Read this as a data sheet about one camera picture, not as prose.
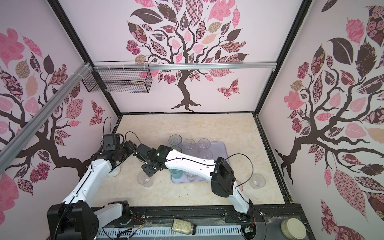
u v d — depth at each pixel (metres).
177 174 0.78
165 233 0.70
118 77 0.95
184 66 0.93
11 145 0.51
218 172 0.51
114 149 0.63
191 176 0.83
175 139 0.93
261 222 0.72
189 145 0.95
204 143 0.98
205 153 0.92
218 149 0.98
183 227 0.67
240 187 0.51
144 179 0.85
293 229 0.65
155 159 0.52
